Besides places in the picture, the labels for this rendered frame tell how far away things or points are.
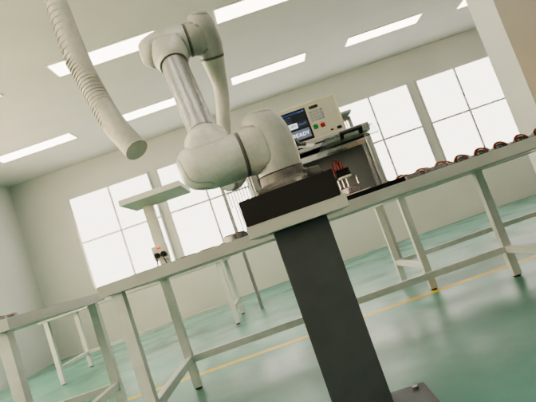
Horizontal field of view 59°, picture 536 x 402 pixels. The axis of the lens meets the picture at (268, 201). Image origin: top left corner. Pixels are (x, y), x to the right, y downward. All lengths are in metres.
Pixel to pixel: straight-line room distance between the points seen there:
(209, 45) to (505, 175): 8.26
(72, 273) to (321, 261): 8.15
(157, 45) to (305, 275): 1.03
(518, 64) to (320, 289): 4.86
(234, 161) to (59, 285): 8.19
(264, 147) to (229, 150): 0.11
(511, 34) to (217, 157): 4.97
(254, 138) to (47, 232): 8.28
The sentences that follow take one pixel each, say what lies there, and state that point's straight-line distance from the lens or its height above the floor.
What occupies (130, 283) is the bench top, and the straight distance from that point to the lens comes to 2.15.
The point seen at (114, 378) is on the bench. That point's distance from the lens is 3.23.
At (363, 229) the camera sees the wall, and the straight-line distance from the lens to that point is 8.87.
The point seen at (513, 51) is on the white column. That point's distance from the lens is 6.10.
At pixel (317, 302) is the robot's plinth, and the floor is 0.46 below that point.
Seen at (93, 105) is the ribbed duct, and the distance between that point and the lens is 3.52.
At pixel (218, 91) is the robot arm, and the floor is 1.35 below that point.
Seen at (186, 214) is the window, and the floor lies 1.73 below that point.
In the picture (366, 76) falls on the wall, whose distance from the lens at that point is 9.44.
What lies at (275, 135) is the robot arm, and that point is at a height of 1.00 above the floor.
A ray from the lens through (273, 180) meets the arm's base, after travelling 1.55.
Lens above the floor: 0.67
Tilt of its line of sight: 5 degrees up
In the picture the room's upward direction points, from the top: 19 degrees counter-clockwise
